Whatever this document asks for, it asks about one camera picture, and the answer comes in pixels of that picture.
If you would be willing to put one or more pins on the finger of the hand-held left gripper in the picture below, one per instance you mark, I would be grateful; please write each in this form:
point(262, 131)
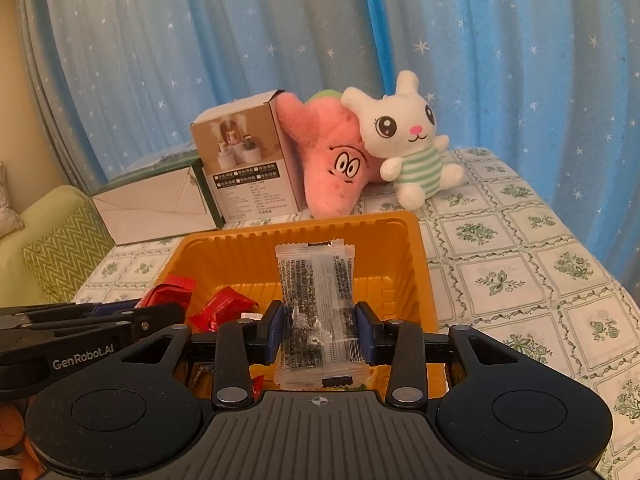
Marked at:
point(160, 312)
point(117, 306)

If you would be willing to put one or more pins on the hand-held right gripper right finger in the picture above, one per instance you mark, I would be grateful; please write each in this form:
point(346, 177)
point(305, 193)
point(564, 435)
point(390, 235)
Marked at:
point(364, 332)

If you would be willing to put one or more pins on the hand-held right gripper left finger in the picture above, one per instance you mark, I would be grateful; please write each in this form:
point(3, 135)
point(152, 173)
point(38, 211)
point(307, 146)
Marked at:
point(272, 332)

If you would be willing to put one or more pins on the red snack packet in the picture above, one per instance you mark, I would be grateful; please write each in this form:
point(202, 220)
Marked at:
point(225, 310)

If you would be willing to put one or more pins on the clear packet with black filling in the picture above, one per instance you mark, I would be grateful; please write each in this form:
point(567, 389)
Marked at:
point(320, 290)

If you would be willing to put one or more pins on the orange plastic tray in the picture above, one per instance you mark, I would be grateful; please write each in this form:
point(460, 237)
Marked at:
point(390, 260)

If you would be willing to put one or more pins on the glossy red wrapped candy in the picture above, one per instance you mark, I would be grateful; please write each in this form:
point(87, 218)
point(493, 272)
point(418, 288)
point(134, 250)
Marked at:
point(170, 292)

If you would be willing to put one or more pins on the green zigzag cushion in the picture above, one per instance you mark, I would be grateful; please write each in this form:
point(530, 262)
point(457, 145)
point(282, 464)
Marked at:
point(65, 255)

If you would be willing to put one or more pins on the green sofa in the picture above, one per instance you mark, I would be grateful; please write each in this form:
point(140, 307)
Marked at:
point(55, 200)

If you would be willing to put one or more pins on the beige cushion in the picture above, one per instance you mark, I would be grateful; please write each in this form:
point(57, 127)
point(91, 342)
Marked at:
point(7, 205)

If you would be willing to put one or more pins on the brown printed cardboard box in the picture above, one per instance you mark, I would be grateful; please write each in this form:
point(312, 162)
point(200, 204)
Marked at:
point(240, 170)

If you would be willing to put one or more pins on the pink star plush toy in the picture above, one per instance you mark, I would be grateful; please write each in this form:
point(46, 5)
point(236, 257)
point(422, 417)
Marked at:
point(320, 160)

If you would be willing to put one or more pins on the white bunny plush toy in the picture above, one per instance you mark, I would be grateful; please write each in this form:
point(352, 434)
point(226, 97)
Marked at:
point(395, 125)

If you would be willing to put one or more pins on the blue star-print curtain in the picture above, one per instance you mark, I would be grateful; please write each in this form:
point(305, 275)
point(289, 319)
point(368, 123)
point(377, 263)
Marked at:
point(200, 35)

